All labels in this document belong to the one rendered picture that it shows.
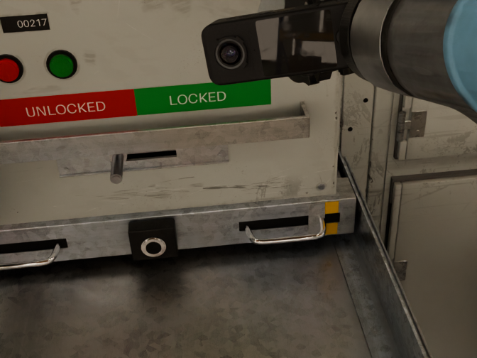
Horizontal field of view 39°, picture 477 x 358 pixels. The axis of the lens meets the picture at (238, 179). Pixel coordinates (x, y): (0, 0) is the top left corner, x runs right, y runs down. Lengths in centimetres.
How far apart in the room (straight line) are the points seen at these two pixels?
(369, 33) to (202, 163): 46
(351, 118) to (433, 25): 73
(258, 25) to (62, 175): 44
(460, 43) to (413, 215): 87
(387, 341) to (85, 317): 37
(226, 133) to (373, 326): 29
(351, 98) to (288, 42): 60
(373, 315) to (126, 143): 36
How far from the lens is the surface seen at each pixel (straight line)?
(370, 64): 43
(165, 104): 80
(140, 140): 78
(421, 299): 135
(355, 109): 108
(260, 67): 49
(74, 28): 77
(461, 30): 35
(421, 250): 127
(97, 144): 79
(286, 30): 48
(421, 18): 38
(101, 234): 90
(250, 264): 91
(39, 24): 77
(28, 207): 90
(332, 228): 92
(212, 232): 90
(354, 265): 91
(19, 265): 89
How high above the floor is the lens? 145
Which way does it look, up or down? 34 degrees down
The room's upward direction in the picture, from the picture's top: 3 degrees counter-clockwise
